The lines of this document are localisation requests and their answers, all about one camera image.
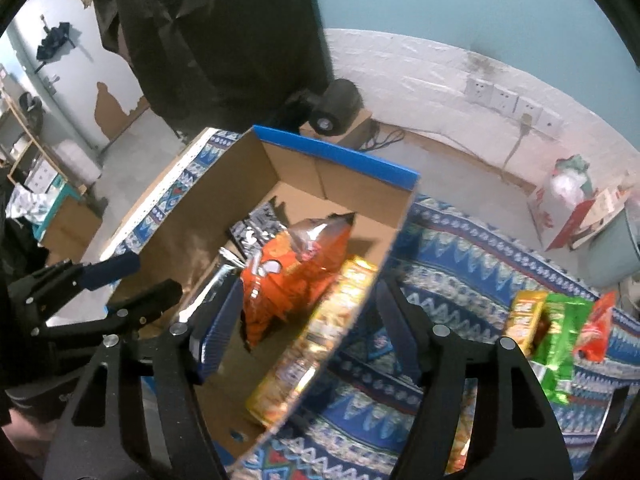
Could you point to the black hanging cloth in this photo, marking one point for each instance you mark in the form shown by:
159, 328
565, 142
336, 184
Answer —
228, 64

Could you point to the black snack bag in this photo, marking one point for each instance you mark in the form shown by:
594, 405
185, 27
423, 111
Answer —
254, 231

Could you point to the orange chips bag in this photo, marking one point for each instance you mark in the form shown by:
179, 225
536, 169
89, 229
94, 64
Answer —
286, 277

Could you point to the cardboard packaging by bin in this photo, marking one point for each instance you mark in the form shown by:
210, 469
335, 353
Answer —
608, 203

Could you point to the white red shopping bag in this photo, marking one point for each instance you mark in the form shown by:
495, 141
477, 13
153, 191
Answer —
560, 204

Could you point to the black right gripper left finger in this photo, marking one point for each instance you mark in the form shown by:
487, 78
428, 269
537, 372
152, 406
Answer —
134, 413

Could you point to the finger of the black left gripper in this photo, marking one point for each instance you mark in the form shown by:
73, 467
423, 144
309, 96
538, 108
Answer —
128, 316
107, 267

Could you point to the yellow nut snack bag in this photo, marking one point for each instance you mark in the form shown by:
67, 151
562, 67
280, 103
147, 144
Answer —
337, 311
524, 318

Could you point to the blue cardboard box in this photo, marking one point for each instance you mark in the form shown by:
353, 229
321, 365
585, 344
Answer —
179, 230

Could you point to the orange green snack bag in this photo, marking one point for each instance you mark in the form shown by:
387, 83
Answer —
462, 437

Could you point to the person's left hand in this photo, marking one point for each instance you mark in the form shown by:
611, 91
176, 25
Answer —
25, 444

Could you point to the white wall socket strip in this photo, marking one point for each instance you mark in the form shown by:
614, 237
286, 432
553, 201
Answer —
514, 106

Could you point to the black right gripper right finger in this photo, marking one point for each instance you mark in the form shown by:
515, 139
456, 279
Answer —
482, 415

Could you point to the red snack bag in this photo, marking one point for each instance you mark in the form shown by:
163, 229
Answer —
592, 341

